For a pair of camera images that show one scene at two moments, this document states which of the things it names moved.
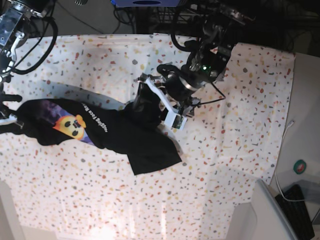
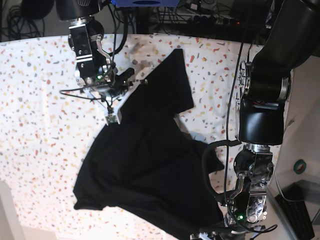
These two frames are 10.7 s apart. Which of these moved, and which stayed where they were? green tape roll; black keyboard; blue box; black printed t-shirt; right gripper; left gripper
Moved: right gripper; left gripper; black printed t-shirt
Stayed: blue box; black keyboard; green tape roll
